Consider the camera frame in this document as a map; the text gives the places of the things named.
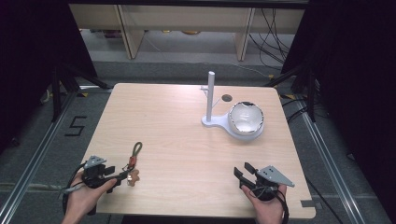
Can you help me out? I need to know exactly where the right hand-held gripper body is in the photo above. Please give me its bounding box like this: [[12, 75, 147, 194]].
[[241, 164, 296, 202]]

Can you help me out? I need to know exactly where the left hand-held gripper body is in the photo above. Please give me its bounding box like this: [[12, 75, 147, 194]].
[[81, 155, 115, 189]]

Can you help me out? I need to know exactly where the green lanyard keychain brown charm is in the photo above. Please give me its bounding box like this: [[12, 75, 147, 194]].
[[122, 141, 144, 188]]

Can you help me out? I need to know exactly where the person's right hand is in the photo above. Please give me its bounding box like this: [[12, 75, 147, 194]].
[[241, 183, 288, 224]]

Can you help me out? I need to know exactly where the person's left hand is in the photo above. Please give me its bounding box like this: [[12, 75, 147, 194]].
[[62, 171, 118, 223]]

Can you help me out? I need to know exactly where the silver bowl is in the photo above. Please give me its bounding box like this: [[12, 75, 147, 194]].
[[228, 101, 265, 136]]

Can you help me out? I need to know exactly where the white stand with pole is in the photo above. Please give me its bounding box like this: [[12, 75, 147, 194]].
[[200, 70, 266, 141]]

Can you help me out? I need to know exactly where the black metal stand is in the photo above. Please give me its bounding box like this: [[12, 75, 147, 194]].
[[263, 64, 319, 123], [50, 63, 114, 123]]

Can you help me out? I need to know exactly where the black curtain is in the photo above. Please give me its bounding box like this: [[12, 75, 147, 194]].
[[0, 0, 98, 153], [280, 0, 396, 216]]

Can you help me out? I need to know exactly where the light wooden desk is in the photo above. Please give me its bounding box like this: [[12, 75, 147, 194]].
[[68, 3, 306, 63]]

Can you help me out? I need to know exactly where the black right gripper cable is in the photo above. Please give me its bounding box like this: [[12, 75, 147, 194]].
[[252, 183, 290, 224]]

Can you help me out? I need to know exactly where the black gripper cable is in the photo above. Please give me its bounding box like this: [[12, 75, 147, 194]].
[[252, 183, 290, 224], [59, 161, 97, 217]]

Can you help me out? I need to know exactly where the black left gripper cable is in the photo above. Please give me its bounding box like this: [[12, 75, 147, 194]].
[[59, 161, 97, 217]]

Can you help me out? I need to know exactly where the black floor cable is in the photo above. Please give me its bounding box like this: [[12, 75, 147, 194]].
[[304, 175, 345, 224]]

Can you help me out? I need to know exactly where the aluminium floor rail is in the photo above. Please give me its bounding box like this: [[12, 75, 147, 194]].
[[0, 84, 113, 224], [279, 92, 369, 224]]

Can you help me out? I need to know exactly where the white floor cable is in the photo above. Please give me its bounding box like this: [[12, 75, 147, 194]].
[[232, 63, 276, 79]]

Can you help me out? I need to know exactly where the bundle of black cables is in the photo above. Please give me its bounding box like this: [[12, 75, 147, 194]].
[[247, 7, 297, 71]]

